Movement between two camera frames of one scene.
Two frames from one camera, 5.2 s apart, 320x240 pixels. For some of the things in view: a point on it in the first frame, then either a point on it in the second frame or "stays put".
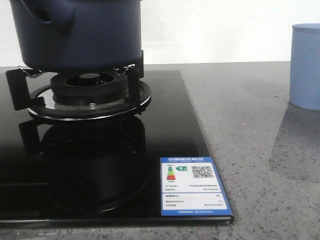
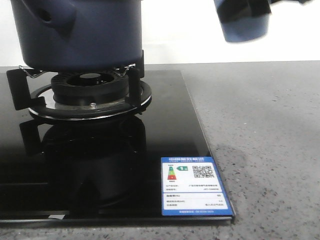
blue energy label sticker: [191, 186] stays put
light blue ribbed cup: [305, 66] to [248, 28]
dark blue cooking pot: [79, 35] stays put
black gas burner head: [90, 88] stays put
